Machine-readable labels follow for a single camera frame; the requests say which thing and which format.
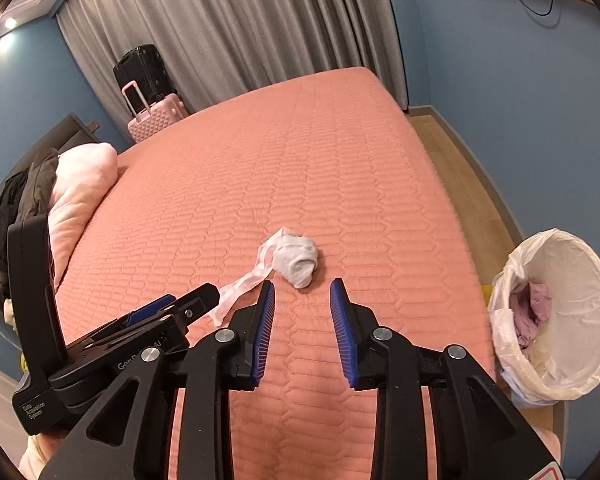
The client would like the black suitcase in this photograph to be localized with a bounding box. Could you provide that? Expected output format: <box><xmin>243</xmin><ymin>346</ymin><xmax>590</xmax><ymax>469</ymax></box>
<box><xmin>113</xmin><ymin>44</ymin><xmax>174</xmax><ymax>104</ymax></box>

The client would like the pale pink white cloth strip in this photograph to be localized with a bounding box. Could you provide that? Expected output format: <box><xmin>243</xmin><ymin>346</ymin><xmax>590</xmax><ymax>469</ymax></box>
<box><xmin>211</xmin><ymin>226</ymin><xmax>288</xmax><ymax>326</ymax></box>

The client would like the lilac cloth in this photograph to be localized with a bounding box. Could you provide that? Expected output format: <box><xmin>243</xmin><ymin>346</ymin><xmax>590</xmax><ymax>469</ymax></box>
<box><xmin>512</xmin><ymin>281</ymin><xmax>554</xmax><ymax>349</ymax></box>

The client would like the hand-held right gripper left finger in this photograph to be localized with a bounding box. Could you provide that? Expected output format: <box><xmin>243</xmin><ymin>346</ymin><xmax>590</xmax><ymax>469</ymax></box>
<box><xmin>40</xmin><ymin>280</ymin><xmax>277</xmax><ymax>480</ymax></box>

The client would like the pink pillow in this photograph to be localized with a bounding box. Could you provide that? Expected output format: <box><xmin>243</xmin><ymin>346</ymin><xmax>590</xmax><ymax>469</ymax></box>
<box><xmin>45</xmin><ymin>143</ymin><xmax>119</xmax><ymax>286</ymax></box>

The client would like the dark grey headboard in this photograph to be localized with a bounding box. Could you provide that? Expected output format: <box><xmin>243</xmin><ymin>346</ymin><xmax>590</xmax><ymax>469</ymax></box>
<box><xmin>0</xmin><ymin>113</ymin><xmax>101</xmax><ymax>306</ymax></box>

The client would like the white sock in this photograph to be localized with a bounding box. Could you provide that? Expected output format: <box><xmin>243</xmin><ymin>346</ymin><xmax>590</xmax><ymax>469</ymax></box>
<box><xmin>272</xmin><ymin>235</ymin><xmax>319</xmax><ymax>290</ymax></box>

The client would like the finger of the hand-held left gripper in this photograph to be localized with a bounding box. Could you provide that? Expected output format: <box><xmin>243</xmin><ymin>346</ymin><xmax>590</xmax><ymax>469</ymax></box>
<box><xmin>130</xmin><ymin>282</ymin><xmax>221</xmax><ymax>347</ymax></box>
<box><xmin>126</xmin><ymin>294</ymin><xmax>178</xmax><ymax>327</ymax></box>

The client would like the grey curtain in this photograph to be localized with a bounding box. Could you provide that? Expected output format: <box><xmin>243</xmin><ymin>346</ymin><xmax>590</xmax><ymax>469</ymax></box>
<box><xmin>55</xmin><ymin>0</ymin><xmax>411</xmax><ymax>113</ymax></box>

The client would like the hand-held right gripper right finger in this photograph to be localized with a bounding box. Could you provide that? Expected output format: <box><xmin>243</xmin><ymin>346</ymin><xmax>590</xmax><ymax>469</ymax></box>
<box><xmin>329</xmin><ymin>277</ymin><xmax>563</xmax><ymax>480</ymax></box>

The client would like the pink quilted bed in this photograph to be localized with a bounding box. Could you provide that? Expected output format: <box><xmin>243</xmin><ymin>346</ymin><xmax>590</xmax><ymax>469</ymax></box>
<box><xmin>17</xmin><ymin>66</ymin><xmax>563</xmax><ymax>480</ymax></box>

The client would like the round bin with white liner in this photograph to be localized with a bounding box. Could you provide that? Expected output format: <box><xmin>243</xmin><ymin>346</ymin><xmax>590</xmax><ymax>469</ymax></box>
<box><xmin>487</xmin><ymin>228</ymin><xmax>600</xmax><ymax>408</ymax></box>

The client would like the pink suitcase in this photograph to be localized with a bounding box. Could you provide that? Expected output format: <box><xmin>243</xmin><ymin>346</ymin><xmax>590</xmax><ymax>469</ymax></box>
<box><xmin>121</xmin><ymin>80</ymin><xmax>187</xmax><ymax>143</ymax></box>

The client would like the dark clothes pile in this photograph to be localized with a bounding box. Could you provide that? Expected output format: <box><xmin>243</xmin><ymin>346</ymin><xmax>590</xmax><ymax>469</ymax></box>
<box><xmin>0</xmin><ymin>149</ymin><xmax>61</xmax><ymax>306</ymax></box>

